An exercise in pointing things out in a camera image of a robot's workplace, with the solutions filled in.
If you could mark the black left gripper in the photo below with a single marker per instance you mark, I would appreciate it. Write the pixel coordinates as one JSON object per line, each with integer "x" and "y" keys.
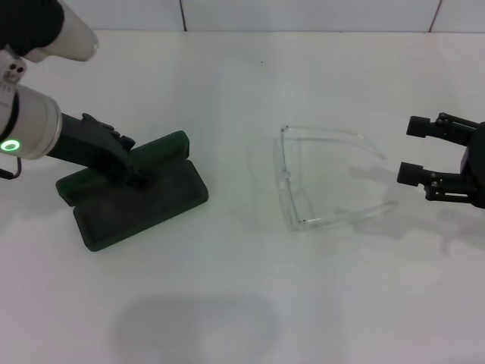
{"x": 87, "y": 148}

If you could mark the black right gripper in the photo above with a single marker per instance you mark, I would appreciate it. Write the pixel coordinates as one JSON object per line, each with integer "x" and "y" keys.
{"x": 477, "y": 159}

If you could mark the green glasses case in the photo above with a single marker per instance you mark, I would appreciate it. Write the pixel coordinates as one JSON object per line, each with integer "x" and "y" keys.
{"x": 151, "y": 216}

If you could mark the clear white plastic glasses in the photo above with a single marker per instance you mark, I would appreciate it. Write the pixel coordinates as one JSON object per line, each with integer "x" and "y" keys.
{"x": 283, "y": 151}

